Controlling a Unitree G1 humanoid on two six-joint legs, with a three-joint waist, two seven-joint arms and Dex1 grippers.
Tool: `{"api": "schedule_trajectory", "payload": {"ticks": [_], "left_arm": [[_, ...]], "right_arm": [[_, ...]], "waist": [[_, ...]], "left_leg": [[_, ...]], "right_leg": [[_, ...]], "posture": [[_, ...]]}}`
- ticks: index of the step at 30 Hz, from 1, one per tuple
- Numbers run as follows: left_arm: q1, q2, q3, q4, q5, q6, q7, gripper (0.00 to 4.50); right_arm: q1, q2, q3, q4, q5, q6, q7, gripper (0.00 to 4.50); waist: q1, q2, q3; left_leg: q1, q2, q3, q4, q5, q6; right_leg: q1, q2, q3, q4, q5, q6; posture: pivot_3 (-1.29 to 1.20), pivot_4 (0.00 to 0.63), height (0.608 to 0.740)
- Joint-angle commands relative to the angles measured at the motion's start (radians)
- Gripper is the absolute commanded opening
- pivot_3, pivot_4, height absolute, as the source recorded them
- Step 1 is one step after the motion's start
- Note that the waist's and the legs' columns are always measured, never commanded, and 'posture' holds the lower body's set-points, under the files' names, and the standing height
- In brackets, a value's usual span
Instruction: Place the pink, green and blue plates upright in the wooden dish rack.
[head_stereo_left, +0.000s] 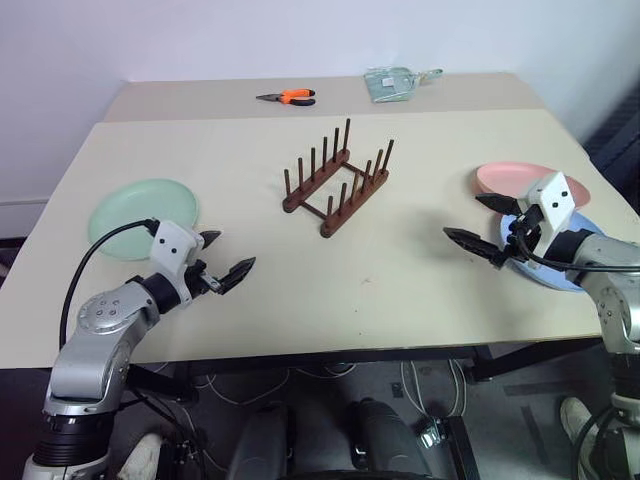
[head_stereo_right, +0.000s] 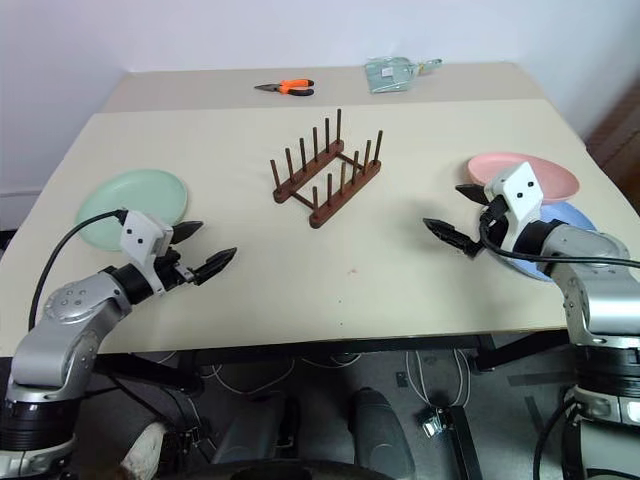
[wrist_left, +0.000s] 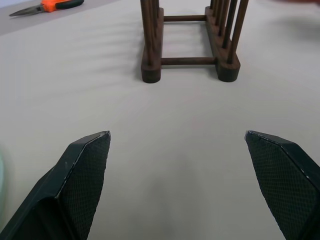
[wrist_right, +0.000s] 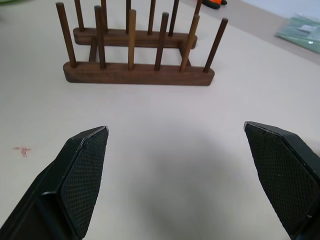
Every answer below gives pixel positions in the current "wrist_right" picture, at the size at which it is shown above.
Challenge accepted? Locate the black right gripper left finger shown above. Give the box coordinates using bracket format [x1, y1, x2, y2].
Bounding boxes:
[0, 125, 110, 240]

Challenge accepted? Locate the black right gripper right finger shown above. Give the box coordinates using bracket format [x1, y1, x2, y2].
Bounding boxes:
[243, 121, 320, 240]

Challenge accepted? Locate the dark wooden peg rack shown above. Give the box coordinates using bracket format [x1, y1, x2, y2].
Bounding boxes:
[55, 0, 229, 87]

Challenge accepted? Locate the orange and black object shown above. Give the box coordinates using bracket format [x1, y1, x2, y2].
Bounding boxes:
[201, 0, 228, 10]

